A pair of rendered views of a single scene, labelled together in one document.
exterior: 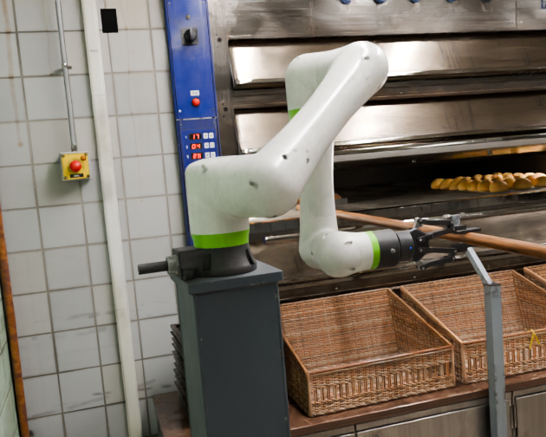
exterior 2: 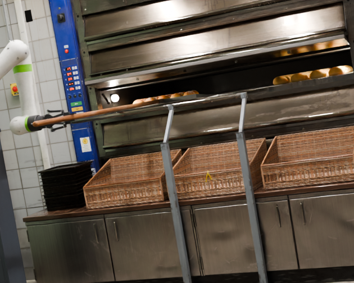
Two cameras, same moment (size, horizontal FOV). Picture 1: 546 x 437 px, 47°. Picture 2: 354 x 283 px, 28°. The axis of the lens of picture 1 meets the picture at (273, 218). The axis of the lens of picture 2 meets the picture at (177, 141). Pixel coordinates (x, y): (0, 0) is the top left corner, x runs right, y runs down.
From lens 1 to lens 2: 3.59 m
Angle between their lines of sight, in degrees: 37
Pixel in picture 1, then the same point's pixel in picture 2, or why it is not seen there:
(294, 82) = not seen: hidden behind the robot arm
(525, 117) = (268, 33)
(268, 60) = (103, 22)
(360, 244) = (19, 121)
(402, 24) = not seen: outside the picture
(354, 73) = (2, 55)
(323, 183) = (23, 96)
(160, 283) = (62, 145)
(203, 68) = (68, 32)
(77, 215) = not seen: hidden behind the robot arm
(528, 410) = (202, 217)
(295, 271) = (127, 139)
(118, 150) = (37, 79)
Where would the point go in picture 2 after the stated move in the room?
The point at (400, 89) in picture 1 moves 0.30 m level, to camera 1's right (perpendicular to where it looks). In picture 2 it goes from (180, 27) to (217, 19)
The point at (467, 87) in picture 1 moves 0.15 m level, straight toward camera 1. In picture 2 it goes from (224, 19) to (207, 21)
